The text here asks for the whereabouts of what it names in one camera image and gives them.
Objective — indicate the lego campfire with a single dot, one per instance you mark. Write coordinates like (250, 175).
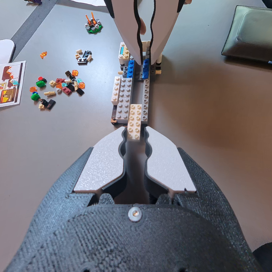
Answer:
(94, 26)

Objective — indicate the black leather pad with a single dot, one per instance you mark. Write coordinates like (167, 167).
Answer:
(248, 34)

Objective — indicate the white printed paper bag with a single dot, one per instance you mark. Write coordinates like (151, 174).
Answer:
(89, 2)

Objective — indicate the white book stand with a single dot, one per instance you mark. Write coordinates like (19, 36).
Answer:
(6, 51)

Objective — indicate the pile of small lego pieces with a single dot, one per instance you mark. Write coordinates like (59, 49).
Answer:
(63, 87)

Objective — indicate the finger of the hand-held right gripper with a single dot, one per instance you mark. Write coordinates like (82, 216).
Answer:
(164, 21)
(125, 21)

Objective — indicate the black and tan lego cluster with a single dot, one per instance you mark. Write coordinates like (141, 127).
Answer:
(84, 58)

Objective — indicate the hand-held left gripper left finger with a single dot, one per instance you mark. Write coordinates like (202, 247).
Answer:
(102, 165)

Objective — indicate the grey lego model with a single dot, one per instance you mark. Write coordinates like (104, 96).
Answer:
(125, 93)

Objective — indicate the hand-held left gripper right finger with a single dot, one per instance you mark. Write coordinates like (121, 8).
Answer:
(170, 167)

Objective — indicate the purple lego minifigure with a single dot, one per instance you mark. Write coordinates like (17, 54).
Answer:
(34, 1)

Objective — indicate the sticker sheet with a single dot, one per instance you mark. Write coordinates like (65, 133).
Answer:
(10, 85)

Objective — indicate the orange flame lego piece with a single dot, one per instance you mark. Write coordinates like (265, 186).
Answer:
(43, 54)

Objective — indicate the person's right hand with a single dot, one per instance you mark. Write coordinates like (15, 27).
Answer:
(143, 26)

